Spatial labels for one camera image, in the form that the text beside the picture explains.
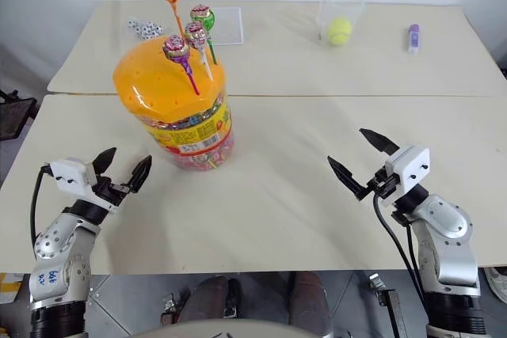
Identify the clear lollipop jar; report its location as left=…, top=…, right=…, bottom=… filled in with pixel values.
left=141, top=90, right=236, bottom=172

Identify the white stick lollipop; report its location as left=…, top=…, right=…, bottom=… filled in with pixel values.
left=185, top=21, right=215, bottom=82

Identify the black mesh chair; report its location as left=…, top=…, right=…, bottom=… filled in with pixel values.
left=0, top=89, right=39, bottom=142

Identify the orange perforated jar lid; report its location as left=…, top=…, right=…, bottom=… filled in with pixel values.
left=112, top=34, right=227, bottom=124

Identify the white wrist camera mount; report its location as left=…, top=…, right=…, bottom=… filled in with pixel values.
left=48, top=158, right=124, bottom=212
left=382, top=145, right=432, bottom=199

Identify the yellow tennis ball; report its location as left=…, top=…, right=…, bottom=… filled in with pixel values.
left=326, top=17, right=353, bottom=48

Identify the white shoe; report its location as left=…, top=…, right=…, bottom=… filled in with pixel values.
left=484, top=266, right=507, bottom=300

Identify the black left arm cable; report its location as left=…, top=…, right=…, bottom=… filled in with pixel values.
left=29, top=162, right=53, bottom=245

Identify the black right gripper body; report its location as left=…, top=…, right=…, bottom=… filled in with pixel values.
left=368, top=166, right=402, bottom=199

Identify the clear square plastic tray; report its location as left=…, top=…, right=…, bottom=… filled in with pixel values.
left=204, top=6, right=244, bottom=47

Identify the green wrapped lollipop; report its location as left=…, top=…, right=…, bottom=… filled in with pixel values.
left=189, top=4, right=219, bottom=66

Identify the purple and white glue stick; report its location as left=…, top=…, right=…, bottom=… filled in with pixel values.
left=406, top=23, right=422, bottom=55

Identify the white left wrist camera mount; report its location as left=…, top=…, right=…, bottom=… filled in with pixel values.
left=48, top=158, right=124, bottom=212

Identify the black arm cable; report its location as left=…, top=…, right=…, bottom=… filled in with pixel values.
left=372, top=193, right=428, bottom=310
left=29, top=162, right=53, bottom=245
left=402, top=222, right=428, bottom=306

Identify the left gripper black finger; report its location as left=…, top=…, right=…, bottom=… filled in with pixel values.
left=125, top=154, right=154, bottom=195
left=91, top=146, right=118, bottom=177

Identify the yellow box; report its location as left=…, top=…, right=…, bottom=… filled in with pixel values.
left=0, top=272, right=31, bottom=315

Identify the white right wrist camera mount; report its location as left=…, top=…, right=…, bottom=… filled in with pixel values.
left=382, top=145, right=432, bottom=199

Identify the dark rounded leg shape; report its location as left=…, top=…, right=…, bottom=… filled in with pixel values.
left=180, top=275, right=242, bottom=329
left=288, top=270, right=333, bottom=328

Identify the clear plastic cup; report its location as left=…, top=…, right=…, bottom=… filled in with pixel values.
left=318, top=0, right=366, bottom=44

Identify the dark metal stand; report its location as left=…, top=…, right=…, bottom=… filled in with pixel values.
left=368, top=272, right=410, bottom=338

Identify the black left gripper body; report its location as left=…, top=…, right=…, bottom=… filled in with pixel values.
left=91, top=173, right=132, bottom=207

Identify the purple wrapped lollipop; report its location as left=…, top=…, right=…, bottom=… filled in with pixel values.
left=162, top=34, right=201, bottom=96

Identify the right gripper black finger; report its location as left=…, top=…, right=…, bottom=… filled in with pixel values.
left=357, top=127, right=400, bottom=156
left=326, top=155, right=376, bottom=201

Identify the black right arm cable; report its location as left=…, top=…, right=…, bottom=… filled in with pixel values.
left=372, top=193, right=428, bottom=310
left=402, top=222, right=428, bottom=306

